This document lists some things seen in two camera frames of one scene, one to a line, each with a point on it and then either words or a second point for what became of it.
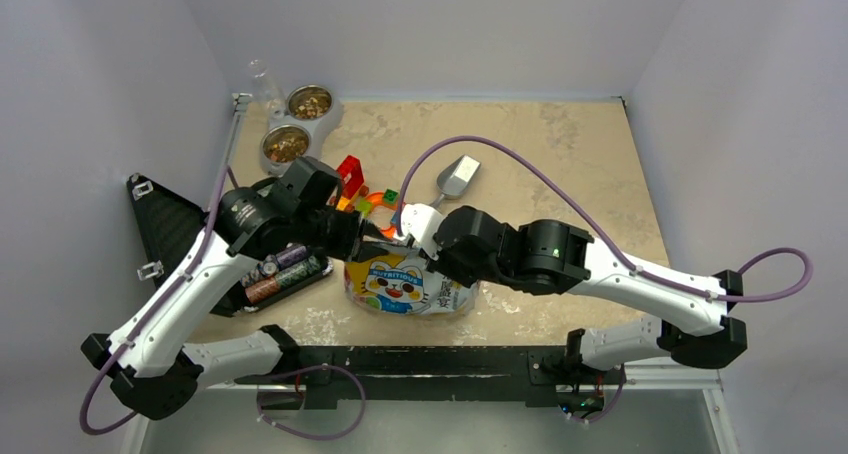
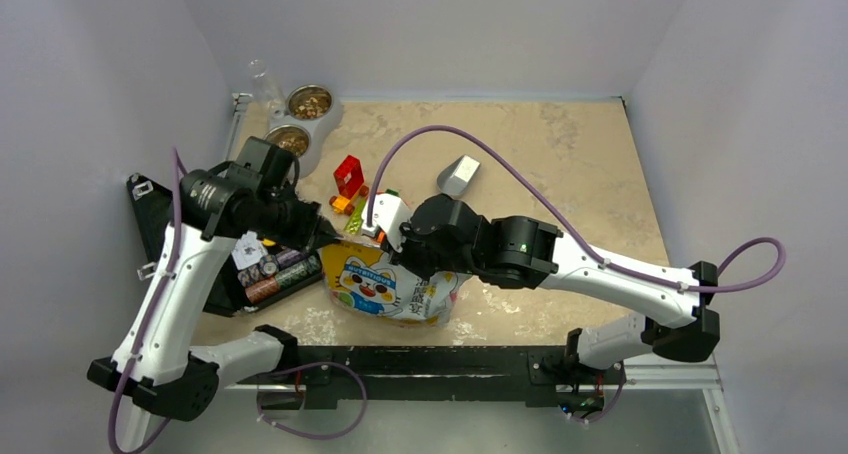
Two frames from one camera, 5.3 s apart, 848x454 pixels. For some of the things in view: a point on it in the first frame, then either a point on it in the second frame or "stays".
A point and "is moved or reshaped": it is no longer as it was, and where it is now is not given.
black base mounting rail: x=534 y=374 stays
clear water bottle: x=275 y=102 stays
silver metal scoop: x=455 y=178 stays
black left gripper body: x=341 y=233 → x=289 y=221
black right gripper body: x=452 y=268 → x=420 y=257
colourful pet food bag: x=402 y=283 is moved or reshaped
